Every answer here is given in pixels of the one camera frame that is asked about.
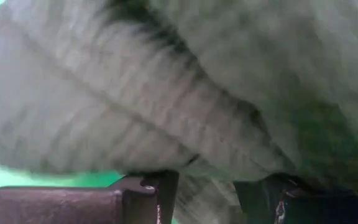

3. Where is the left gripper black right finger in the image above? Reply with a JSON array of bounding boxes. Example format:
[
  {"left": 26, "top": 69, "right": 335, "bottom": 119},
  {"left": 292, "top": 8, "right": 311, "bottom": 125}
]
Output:
[{"left": 233, "top": 174, "right": 358, "bottom": 224}]

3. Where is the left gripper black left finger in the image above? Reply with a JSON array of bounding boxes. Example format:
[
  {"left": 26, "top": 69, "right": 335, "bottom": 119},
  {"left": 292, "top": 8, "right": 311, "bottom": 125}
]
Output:
[{"left": 0, "top": 170, "right": 180, "bottom": 224}]

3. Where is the dark green garment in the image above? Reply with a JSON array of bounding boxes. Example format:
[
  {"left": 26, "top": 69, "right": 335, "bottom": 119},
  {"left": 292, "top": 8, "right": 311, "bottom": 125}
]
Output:
[{"left": 0, "top": 0, "right": 358, "bottom": 224}]

